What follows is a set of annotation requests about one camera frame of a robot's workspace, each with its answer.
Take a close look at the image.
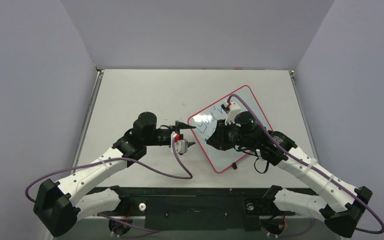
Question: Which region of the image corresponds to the pink framed whiteboard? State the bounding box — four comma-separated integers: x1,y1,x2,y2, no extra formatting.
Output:
187,96,267,173

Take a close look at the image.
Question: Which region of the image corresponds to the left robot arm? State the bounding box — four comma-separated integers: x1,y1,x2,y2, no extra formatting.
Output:
25,112,194,237

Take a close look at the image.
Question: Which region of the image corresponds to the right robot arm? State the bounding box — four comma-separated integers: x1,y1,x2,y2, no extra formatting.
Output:
206,111,373,238

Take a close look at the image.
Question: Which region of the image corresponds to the black whiteboard clip left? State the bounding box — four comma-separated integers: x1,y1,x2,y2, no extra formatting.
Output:
231,162,238,170

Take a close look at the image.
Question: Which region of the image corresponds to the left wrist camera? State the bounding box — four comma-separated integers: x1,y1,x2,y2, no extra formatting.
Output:
170,132,188,155

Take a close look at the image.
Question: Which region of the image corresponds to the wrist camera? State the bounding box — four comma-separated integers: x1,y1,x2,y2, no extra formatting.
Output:
170,132,188,155
221,100,241,126

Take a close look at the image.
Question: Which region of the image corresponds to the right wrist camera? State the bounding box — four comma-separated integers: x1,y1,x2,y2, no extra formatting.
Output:
221,100,241,126

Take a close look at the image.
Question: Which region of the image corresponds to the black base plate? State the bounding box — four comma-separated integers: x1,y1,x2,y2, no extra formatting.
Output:
104,186,283,231

